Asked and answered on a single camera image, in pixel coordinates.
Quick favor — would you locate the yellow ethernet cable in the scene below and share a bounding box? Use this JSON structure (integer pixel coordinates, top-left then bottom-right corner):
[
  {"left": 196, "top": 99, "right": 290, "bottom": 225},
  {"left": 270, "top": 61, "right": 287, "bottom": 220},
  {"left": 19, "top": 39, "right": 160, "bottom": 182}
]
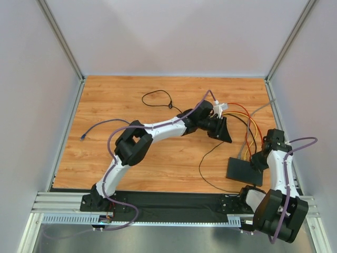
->
[{"left": 222, "top": 112, "right": 259, "bottom": 160}]

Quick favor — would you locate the black network switch box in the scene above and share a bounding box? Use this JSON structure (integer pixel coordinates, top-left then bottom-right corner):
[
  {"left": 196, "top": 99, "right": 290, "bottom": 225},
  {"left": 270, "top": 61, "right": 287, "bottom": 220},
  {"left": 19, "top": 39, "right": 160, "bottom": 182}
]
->
[{"left": 226, "top": 157, "right": 263, "bottom": 187}]

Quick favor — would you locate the grey ethernet cable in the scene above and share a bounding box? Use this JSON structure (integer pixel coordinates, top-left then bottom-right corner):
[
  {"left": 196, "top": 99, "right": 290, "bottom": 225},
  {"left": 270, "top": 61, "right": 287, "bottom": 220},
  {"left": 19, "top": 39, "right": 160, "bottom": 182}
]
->
[{"left": 236, "top": 99, "right": 276, "bottom": 159}]

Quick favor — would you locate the blue ethernet cable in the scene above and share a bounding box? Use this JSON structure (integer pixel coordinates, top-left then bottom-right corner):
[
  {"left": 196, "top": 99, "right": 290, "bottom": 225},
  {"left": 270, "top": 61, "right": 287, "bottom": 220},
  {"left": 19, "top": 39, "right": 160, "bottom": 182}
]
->
[{"left": 80, "top": 119, "right": 131, "bottom": 142}]

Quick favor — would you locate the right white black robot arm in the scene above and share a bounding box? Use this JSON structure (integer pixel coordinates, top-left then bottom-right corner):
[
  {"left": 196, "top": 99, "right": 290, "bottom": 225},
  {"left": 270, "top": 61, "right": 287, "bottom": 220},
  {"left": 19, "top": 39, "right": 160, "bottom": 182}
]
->
[{"left": 240, "top": 129, "right": 309, "bottom": 243}]

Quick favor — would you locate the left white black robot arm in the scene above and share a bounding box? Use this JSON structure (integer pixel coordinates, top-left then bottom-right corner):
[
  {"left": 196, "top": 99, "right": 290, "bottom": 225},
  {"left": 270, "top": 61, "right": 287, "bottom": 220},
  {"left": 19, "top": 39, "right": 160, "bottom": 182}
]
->
[{"left": 90, "top": 100, "right": 232, "bottom": 208}]

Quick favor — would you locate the black power adapter brick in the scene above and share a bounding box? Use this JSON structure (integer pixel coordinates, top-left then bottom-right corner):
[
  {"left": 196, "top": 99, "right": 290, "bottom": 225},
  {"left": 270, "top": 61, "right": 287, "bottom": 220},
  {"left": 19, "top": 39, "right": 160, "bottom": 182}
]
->
[{"left": 174, "top": 109, "right": 194, "bottom": 123}]

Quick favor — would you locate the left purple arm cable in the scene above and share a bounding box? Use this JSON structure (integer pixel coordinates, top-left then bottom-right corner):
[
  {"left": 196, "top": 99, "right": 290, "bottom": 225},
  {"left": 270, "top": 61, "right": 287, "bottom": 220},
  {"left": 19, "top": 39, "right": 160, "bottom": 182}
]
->
[{"left": 42, "top": 89, "right": 219, "bottom": 239}]

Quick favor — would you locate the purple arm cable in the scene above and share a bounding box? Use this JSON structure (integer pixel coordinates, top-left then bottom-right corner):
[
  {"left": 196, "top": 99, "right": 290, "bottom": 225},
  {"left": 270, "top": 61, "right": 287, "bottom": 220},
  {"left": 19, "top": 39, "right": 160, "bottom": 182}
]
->
[
  {"left": 42, "top": 89, "right": 219, "bottom": 239},
  {"left": 241, "top": 136, "right": 319, "bottom": 245}
]

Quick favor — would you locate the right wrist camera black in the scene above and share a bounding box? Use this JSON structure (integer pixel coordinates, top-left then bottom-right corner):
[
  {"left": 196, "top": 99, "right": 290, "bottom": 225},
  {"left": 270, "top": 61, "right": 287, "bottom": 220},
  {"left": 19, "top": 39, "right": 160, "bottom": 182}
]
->
[{"left": 262, "top": 129, "right": 285, "bottom": 149}]

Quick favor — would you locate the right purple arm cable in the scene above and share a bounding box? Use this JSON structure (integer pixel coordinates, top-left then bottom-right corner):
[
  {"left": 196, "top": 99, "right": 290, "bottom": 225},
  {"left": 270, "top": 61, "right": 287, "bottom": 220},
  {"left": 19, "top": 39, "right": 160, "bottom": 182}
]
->
[{"left": 241, "top": 136, "right": 319, "bottom": 245}]

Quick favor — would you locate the black power cord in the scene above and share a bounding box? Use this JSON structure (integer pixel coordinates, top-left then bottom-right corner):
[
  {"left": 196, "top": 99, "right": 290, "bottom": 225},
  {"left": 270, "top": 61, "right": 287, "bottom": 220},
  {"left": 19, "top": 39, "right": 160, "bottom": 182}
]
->
[{"left": 141, "top": 90, "right": 185, "bottom": 114}]

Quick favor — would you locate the red ethernet cable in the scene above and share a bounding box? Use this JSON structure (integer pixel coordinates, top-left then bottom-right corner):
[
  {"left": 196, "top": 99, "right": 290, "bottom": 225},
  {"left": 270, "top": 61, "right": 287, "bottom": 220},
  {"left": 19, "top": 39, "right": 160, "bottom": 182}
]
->
[{"left": 226, "top": 102, "right": 264, "bottom": 148}]

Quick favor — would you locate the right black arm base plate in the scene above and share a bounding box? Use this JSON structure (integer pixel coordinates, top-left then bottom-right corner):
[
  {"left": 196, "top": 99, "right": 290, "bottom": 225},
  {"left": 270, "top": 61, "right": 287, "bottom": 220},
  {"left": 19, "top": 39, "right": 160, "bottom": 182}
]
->
[{"left": 219, "top": 194, "right": 253, "bottom": 214}]

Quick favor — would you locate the right aluminium frame post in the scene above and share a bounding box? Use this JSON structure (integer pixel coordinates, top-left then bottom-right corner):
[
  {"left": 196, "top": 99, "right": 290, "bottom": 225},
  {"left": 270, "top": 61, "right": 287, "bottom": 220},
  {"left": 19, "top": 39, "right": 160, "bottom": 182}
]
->
[{"left": 264, "top": 0, "right": 318, "bottom": 81}]

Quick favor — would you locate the aluminium frame post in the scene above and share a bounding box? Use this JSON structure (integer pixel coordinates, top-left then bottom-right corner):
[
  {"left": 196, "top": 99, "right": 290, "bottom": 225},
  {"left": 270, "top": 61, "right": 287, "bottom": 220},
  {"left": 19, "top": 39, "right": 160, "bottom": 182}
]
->
[
  {"left": 36, "top": 0, "right": 86, "bottom": 81},
  {"left": 264, "top": 0, "right": 318, "bottom": 81}
]

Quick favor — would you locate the grey slotted cable duct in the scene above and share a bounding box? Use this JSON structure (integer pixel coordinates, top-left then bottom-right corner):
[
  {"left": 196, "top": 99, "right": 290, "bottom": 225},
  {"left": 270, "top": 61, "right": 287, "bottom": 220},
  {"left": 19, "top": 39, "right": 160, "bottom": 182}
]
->
[{"left": 41, "top": 213, "right": 241, "bottom": 228}]

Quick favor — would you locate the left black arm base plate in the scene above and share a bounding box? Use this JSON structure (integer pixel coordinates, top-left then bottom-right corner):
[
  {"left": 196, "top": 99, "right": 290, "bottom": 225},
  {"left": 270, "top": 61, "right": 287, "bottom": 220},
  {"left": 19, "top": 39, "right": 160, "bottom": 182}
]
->
[{"left": 80, "top": 194, "right": 132, "bottom": 213}]

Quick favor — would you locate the aluminium front rail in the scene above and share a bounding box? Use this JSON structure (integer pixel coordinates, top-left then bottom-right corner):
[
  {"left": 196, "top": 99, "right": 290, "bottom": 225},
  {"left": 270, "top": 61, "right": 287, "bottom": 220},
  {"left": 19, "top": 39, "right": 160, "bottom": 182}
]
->
[{"left": 31, "top": 192, "right": 320, "bottom": 218}]

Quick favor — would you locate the left aluminium frame post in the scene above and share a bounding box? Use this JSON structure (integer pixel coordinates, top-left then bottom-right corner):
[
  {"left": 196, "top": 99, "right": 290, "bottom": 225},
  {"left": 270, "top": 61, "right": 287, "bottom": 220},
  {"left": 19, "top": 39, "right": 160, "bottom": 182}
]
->
[{"left": 36, "top": 0, "right": 86, "bottom": 81}]

